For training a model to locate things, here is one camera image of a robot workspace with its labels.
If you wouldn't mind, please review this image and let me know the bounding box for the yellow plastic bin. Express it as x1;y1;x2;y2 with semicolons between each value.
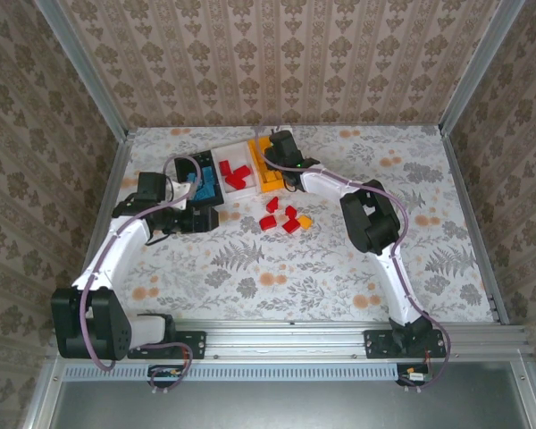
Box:
248;136;303;194

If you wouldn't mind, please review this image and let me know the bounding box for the white plastic bin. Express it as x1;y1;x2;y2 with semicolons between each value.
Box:
214;141;260;198

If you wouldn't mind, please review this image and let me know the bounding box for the black plastic bin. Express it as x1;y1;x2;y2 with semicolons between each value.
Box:
173;150;227;209

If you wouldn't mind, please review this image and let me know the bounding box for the floral patterned table cover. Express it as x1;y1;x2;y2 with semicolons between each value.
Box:
78;125;497;324

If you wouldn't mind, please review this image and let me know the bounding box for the grey metal panel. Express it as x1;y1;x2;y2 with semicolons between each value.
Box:
21;361;536;429

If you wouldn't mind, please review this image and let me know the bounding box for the aluminium table side rail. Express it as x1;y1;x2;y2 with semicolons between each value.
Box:
65;129;138;327
440;125;511;326

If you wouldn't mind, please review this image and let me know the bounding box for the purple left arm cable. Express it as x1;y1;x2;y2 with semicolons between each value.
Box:
79;155;205;394

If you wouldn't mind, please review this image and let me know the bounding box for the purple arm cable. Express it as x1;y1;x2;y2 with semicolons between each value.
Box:
79;155;205;394
252;124;452;390

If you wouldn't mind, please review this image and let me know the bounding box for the long aluminium base rail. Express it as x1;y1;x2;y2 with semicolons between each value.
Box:
48;319;531;364

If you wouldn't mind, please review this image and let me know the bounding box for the small wired connector board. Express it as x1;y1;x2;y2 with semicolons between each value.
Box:
396;364;432;388
147;364;184;389

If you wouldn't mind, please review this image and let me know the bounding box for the slotted grey cable duct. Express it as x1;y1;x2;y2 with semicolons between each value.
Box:
64;362;401;382

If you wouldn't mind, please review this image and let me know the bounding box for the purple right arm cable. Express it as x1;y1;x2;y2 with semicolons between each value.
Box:
252;124;452;390

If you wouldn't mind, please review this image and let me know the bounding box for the aluminium frame post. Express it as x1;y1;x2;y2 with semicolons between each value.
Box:
31;0;130;140
438;0;526;135

